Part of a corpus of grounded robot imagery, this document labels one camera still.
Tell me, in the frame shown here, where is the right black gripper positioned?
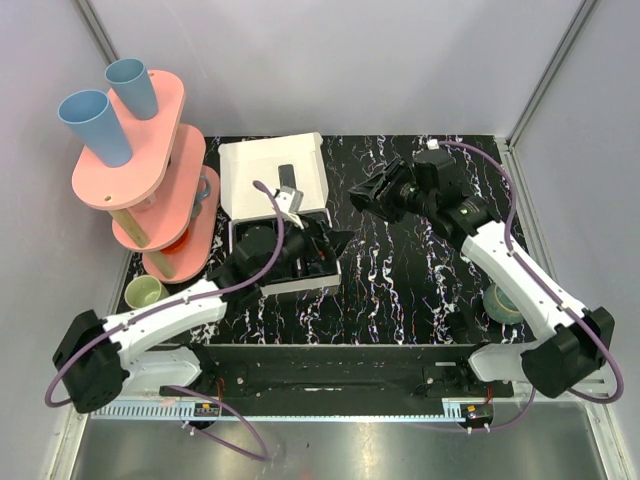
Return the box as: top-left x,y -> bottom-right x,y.
350,156 -> 436,225

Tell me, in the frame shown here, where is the white clipper kit box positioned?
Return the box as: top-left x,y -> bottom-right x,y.
210,133 -> 341,296

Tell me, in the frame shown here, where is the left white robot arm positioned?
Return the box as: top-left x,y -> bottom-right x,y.
45,216 -> 355,413

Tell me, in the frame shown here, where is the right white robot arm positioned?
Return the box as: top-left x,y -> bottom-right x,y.
349,148 -> 615,398

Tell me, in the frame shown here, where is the blue mug on shelf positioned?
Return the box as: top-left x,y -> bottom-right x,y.
191,174 -> 211,219

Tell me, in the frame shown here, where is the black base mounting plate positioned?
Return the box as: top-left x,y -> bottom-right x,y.
184,345 -> 514,415

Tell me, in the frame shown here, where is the green ceramic bowl cup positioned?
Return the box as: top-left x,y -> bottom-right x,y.
482,283 -> 524,325

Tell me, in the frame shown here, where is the pink tiered wooden shelf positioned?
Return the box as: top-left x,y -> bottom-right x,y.
71,70 -> 220,284

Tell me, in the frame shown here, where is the light green cup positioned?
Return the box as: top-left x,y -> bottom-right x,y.
124,275 -> 169,309

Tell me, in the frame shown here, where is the far blue plastic cup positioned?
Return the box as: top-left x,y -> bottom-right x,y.
105,58 -> 158,120

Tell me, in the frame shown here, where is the blue plastic cup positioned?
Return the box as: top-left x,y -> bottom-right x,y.
58,89 -> 133,168
105,58 -> 158,120

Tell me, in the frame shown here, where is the near blue plastic cup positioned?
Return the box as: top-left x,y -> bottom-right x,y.
58,89 -> 133,168

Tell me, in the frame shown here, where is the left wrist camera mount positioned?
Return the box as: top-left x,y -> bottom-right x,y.
272,186 -> 304,229

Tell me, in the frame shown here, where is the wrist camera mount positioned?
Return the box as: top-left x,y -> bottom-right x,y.
272,186 -> 304,229
426,139 -> 441,150

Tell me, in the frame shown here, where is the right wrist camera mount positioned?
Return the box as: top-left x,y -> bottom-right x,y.
426,139 -> 441,150

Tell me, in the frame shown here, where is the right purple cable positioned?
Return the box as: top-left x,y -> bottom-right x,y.
439,140 -> 626,434

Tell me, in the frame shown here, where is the purple cable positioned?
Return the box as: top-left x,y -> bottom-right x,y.
439,140 -> 626,434
44,180 -> 287,464

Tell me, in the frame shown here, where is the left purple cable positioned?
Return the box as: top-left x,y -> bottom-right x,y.
44,180 -> 287,464

